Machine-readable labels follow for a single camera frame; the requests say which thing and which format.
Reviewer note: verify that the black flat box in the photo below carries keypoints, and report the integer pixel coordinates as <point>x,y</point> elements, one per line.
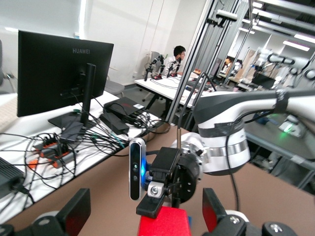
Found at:
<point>115,125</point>

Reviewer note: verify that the aluminium frame post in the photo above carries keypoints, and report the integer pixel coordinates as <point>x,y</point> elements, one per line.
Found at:
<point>194,61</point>

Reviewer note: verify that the small black desk robot arm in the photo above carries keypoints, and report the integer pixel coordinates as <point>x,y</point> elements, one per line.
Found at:
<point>159,59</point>
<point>176,61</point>

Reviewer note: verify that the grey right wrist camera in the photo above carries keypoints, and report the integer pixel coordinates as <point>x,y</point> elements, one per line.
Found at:
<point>135,172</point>

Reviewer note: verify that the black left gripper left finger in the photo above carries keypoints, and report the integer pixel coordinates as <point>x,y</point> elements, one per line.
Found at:
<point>73,211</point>

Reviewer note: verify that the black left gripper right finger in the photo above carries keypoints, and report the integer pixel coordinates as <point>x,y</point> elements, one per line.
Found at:
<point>214,216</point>

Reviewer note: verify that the white desk with monitor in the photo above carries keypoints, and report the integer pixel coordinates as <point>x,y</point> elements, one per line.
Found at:
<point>108,97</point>

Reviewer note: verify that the white desk with small robots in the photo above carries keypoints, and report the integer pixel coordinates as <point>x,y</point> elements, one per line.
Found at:
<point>160,87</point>

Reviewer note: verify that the seated person white shirt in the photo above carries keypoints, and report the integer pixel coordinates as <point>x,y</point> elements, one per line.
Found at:
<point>179,51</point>

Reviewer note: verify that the dark grey flat pad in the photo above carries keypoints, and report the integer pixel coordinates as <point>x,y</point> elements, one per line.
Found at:
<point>71,130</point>

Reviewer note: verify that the grey office chair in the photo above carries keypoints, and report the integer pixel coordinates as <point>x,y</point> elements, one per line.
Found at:
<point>114,87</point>

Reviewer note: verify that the black monitor stand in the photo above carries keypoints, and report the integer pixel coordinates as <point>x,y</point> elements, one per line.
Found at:
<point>88,98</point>

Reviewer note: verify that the grey mounted camera bar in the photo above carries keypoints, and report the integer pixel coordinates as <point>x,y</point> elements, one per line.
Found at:
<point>226,14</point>

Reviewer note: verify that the black box with red print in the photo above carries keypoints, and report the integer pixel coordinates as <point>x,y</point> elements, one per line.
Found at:
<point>123,105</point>

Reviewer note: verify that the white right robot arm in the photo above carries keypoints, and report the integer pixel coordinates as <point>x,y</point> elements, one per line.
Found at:
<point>221,157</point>

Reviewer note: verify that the red wooden block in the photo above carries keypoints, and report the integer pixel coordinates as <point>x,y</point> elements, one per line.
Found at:
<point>165,223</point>

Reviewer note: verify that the black computer monitor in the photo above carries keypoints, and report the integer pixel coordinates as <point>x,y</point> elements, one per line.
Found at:
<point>49,73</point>

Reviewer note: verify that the orange black power strip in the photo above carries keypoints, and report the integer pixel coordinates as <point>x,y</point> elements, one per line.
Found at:
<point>46,145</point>
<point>56,156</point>

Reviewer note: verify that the black flat device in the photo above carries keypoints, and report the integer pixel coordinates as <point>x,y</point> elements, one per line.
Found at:
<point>9,172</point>

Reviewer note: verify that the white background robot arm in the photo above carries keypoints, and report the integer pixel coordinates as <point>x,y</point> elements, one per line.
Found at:
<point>278,59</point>

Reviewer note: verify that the ceiling light strip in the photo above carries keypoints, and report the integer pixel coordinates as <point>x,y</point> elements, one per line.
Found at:
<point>295,46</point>

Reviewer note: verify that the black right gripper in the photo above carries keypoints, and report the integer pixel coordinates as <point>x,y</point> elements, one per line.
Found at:
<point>187,177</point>

